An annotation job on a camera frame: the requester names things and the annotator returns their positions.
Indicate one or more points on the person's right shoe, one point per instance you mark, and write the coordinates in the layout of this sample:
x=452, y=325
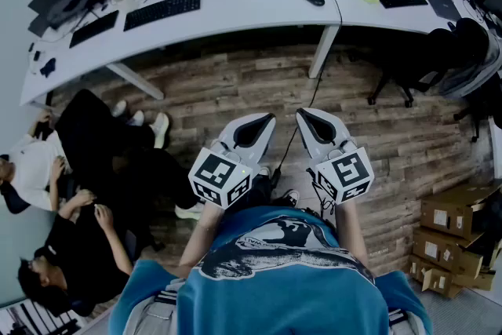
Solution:
x=292, y=198

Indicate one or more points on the dark grey closed laptop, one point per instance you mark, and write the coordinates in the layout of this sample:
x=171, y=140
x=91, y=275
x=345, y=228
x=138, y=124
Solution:
x=442, y=4

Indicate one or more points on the person's right forearm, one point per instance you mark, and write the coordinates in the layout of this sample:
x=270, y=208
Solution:
x=353, y=231

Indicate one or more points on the small black device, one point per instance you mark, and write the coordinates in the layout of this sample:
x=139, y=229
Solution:
x=36, y=55

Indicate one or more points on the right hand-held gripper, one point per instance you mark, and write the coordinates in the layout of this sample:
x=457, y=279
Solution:
x=345, y=176

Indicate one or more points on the person's left shoe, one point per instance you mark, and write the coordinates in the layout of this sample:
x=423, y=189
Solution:
x=266, y=171

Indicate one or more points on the person's shoe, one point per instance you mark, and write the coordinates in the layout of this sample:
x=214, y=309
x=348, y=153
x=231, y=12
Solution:
x=266, y=171
x=292, y=198

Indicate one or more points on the person's black trousers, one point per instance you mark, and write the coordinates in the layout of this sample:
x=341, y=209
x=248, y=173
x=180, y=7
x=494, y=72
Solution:
x=255, y=197

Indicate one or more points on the person's left forearm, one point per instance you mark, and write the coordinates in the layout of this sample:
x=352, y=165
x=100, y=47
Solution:
x=200, y=239

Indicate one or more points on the dark blue cloth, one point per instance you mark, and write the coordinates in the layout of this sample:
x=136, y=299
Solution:
x=48, y=66

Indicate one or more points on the brown cardboard box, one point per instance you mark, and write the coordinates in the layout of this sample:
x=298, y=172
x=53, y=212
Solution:
x=451, y=212
x=439, y=282
x=443, y=253

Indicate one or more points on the black office chair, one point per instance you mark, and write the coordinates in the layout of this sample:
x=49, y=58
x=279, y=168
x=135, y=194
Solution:
x=484, y=106
x=415, y=55

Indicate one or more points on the grey jacket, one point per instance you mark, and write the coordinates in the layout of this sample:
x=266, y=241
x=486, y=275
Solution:
x=470, y=70

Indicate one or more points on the large black keyboard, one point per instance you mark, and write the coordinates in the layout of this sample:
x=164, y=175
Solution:
x=162, y=11

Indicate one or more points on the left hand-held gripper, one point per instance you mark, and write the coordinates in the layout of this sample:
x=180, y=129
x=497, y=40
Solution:
x=219, y=176

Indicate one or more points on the small black keyboard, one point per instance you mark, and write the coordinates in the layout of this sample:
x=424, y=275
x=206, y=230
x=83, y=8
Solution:
x=94, y=29

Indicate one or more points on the person in blue shirt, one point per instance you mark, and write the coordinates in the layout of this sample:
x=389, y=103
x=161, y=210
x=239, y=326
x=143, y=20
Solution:
x=282, y=294

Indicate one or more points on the white desk leg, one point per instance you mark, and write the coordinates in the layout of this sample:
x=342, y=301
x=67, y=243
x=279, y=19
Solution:
x=135, y=80
x=323, y=51

